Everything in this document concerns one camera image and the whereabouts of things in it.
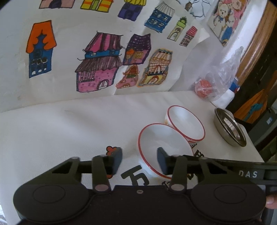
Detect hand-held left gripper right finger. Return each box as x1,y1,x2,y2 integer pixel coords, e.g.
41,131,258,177
157,147,226,193

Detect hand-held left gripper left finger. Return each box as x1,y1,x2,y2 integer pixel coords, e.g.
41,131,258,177
51,148,124,193

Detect white ceramic bowl pink flowers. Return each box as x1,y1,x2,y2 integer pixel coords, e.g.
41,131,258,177
138,123,194,179

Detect white ceramic bowl red rim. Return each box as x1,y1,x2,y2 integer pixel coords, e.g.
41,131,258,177
166,105,205,141

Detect stainless steel plate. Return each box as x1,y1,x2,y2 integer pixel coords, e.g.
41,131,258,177
216,109,247,146

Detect small steel bowl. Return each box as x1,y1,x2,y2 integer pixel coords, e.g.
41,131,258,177
214,107,247,148

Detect person's right hand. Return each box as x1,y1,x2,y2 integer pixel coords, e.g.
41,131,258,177
266,193,277,210

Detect grey appliance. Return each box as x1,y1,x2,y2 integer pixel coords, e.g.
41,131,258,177
247,107,277,150

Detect white printed cloth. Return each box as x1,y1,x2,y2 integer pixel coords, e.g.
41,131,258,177
0,91,265,225

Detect white water bottle blue lid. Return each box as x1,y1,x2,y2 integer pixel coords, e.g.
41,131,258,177
211,77,240,109

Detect red round object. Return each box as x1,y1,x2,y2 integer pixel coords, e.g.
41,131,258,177
195,80,213,99

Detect coloured houses drawing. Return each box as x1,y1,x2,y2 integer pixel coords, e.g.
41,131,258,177
22,0,211,97

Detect clear plastic bag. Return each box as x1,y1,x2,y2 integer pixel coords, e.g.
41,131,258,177
194,46,244,102

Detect cartoon child with bear poster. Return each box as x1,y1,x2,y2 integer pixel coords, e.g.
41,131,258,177
207,0,249,47

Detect wooden door frame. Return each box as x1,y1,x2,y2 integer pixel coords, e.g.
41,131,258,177
234,0,277,76

